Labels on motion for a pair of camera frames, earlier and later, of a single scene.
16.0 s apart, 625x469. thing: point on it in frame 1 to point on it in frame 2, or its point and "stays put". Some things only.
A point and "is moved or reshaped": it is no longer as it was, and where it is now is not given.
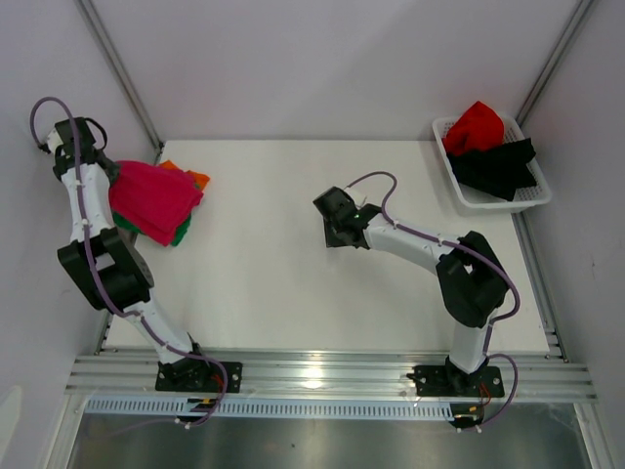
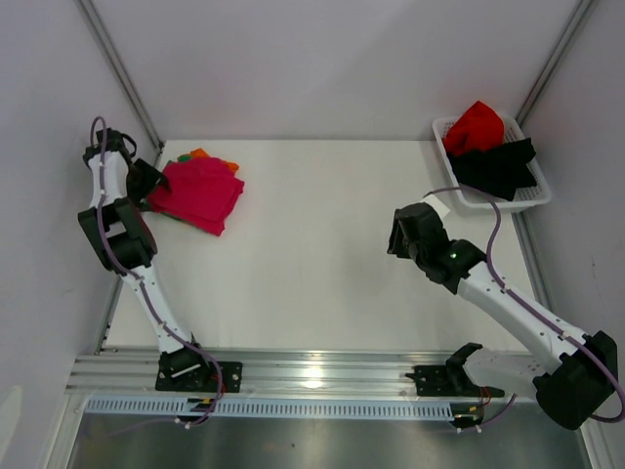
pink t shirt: x=152 y=199 is moved or reshaped
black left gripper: x=113 y=171 to x=153 y=179
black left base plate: x=198 y=376 stays put
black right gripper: x=332 y=227 to x=402 y=234
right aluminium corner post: x=553 y=62 stays put
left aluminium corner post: x=123 y=72 stays put
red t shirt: x=479 y=128 stays put
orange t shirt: x=200 y=181 to x=202 y=153
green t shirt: x=180 y=233 to x=181 y=158
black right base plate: x=445 y=381 stays put
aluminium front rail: x=328 y=375 stays put
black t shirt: x=499 y=170 stays put
